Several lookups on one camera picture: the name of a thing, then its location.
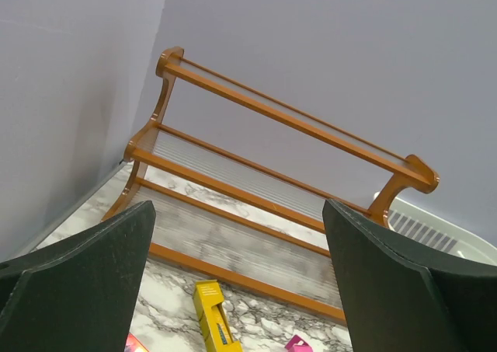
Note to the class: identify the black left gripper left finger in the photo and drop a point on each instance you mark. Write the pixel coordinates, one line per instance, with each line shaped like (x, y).
(78, 294)

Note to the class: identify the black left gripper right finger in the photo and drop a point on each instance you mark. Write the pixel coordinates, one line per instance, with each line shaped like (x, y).
(400, 295)

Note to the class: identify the yellow toothpaste box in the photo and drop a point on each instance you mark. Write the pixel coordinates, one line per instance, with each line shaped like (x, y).
(208, 301)

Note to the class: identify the orange wooden three-tier shelf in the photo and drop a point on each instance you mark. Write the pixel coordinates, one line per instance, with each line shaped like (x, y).
(162, 147)

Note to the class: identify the white plastic basket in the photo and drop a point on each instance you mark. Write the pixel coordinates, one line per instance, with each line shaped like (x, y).
(437, 233)

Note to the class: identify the pink toothpaste box left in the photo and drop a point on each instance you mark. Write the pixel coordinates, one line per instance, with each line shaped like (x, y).
(297, 344)

